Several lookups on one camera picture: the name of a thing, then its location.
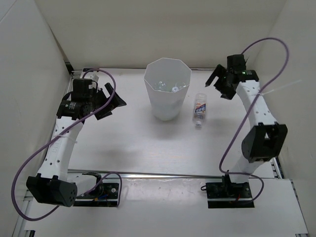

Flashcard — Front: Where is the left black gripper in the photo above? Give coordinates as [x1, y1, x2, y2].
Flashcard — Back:
[86, 83, 126, 120]

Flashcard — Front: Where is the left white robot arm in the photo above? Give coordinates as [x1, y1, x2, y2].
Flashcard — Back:
[26, 74, 126, 207]

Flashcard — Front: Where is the metal rail bar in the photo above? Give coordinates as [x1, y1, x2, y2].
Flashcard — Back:
[68, 169, 221, 179]

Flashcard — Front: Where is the white octagonal plastic bin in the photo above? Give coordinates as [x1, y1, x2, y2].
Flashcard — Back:
[144, 58, 192, 121]

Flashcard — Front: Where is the clear bottle orange white label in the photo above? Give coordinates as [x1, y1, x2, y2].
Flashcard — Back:
[193, 93, 207, 128]

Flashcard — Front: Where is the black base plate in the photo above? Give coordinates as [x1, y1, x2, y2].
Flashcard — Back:
[200, 182, 255, 209]
[73, 172, 122, 207]

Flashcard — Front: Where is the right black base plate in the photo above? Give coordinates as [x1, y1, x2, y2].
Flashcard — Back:
[200, 182, 255, 209]

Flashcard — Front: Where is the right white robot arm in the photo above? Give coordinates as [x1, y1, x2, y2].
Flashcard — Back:
[205, 54, 288, 198]

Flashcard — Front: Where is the clear bottle blue label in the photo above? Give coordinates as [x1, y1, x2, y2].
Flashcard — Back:
[171, 84, 187, 93]

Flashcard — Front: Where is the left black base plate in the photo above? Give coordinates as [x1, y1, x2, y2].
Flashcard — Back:
[73, 172, 122, 207]

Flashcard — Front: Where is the long clear plastic bottle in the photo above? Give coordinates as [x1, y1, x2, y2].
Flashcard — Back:
[153, 81, 169, 92]

